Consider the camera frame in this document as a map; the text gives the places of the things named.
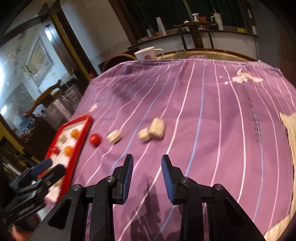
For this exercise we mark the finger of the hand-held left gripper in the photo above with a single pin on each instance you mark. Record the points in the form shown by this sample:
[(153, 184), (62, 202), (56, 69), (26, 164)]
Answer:
[(54, 173), (41, 165)]

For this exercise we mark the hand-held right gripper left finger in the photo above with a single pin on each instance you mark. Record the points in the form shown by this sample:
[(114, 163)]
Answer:
[(128, 178)]

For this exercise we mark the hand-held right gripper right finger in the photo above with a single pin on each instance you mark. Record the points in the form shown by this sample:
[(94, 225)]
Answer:
[(167, 178)]

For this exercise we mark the large blocky sugarcane piece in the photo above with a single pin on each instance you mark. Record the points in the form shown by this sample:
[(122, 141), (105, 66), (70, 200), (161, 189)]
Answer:
[(55, 184)]

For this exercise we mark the red tomato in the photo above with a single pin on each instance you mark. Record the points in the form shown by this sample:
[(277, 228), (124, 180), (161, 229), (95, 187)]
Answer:
[(55, 150), (95, 139)]

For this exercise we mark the tangerine with green stem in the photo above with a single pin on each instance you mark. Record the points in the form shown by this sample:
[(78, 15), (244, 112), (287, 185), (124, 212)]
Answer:
[(68, 150)]

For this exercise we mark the green grape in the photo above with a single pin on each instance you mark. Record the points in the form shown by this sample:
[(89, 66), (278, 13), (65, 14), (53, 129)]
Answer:
[(63, 138)]

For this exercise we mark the round peeled sugarcane piece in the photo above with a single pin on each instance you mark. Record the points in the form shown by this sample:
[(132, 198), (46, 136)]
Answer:
[(113, 136)]

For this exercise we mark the small tangerine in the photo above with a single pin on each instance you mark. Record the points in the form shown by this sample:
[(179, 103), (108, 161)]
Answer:
[(74, 133)]

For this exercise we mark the small peeled sugarcane piece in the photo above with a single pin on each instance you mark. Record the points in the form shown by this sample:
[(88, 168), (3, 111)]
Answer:
[(144, 134)]

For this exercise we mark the red tray with white inside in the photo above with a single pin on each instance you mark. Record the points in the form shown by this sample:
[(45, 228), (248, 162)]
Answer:
[(79, 129)]

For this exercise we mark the tall peeled sugarcane piece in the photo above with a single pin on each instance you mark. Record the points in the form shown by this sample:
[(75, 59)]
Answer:
[(157, 128)]

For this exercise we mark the purple striped tablecloth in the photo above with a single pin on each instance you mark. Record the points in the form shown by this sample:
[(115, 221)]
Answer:
[(208, 139)]

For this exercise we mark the curved wooden chair back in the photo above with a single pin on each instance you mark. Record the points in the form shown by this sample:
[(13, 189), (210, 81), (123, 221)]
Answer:
[(44, 97)]

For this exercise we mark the round-backed wooden chair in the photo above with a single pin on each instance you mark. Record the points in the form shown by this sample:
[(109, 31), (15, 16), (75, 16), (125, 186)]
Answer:
[(115, 59)]

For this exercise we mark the white cartoon mug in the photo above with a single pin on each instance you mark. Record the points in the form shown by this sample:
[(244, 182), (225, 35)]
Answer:
[(145, 54)]

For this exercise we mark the dark wooden chair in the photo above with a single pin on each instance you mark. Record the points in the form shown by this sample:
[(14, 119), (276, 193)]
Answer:
[(196, 34)]

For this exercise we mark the small bottles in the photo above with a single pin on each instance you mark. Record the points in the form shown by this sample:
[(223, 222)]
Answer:
[(150, 32)]

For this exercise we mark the white spray bottle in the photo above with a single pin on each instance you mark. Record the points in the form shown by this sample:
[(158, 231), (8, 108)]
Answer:
[(195, 18)]

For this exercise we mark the red box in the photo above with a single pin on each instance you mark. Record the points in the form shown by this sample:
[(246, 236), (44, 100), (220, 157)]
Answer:
[(202, 19)]

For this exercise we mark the white tumbler with straw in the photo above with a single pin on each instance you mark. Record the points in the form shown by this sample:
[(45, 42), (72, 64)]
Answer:
[(217, 20)]

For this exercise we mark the grey refrigerator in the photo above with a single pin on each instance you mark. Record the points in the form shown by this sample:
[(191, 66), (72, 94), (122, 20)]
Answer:
[(275, 34)]

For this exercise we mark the framed wall painting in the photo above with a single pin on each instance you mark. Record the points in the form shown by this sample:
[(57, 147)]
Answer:
[(39, 60)]

